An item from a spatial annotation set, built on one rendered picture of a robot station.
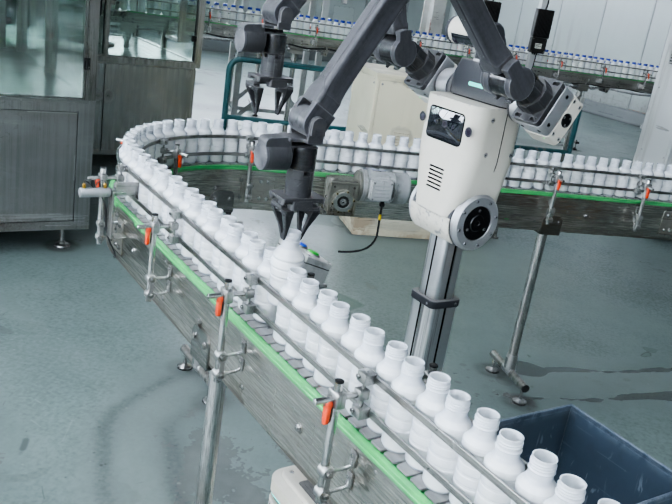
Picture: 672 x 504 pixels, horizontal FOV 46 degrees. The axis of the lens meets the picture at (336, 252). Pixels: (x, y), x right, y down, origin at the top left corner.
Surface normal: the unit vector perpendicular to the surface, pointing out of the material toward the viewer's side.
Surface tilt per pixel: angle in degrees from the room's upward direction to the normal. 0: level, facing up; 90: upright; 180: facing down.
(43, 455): 0
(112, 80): 90
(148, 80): 90
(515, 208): 91
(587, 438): 90
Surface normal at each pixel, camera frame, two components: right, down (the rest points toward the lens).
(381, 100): 0.24, 0.35
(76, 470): 0.15, -0.94
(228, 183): 0.45, 0.35
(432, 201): -0.84, 0.05
